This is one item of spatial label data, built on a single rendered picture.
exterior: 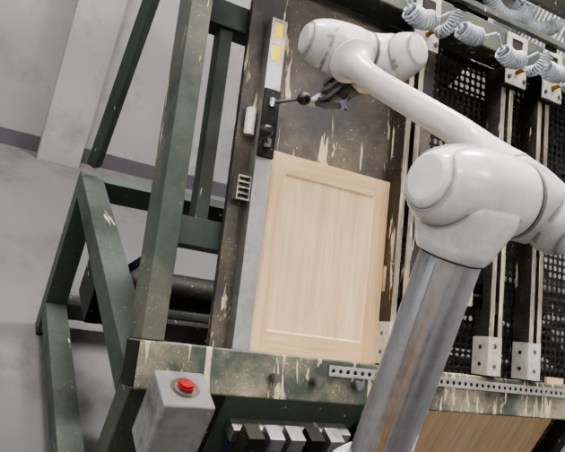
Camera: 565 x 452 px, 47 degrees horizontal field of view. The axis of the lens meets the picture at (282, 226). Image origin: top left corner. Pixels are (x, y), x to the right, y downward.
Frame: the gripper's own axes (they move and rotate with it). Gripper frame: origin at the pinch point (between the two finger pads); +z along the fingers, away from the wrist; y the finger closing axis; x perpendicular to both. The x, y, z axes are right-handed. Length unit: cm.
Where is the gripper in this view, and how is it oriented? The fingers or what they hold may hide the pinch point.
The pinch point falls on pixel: (317, 99)
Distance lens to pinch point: 180.8
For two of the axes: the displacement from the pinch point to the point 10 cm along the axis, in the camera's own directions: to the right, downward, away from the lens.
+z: -4.9, 1.1, 8.6
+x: -8.6, -1.9, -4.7
